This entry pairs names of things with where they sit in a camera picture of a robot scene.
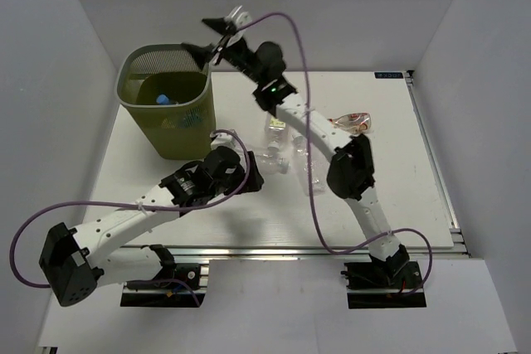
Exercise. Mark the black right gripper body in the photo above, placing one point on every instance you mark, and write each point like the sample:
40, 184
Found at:
241, 56

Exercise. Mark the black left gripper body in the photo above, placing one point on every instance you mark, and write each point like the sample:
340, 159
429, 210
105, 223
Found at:
225, 186

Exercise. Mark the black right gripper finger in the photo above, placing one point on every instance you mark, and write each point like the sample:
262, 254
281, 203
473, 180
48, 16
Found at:
202, 55
222, 26

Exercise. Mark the blue label crushed bottle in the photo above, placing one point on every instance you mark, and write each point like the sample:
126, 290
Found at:
164, 100

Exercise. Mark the red cap clear bottle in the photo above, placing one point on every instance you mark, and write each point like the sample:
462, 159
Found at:
353, 123

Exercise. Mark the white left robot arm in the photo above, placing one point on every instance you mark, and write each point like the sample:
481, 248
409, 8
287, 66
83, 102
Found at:
78, 260

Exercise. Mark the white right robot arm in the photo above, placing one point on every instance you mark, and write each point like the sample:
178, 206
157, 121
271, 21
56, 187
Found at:
351, 167

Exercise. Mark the olive green mesh bin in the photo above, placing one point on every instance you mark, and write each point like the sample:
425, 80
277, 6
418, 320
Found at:
176, 132

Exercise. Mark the orange label juice bottle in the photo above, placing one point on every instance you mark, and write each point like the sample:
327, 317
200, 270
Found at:
276, 133

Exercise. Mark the clear crumpled bottle large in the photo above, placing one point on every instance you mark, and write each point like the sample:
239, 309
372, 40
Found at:
310, 174

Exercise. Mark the dark blue corner label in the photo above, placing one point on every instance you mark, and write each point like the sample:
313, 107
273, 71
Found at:
388, 75

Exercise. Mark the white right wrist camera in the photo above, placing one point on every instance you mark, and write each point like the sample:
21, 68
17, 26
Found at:
237, 18

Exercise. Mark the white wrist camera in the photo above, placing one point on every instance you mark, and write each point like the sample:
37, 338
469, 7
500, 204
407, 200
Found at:
237, 18
224, 142

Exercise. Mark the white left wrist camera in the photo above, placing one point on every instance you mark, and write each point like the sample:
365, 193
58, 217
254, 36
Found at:
224, 142

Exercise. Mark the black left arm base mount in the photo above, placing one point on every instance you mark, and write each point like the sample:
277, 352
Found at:
176, 285

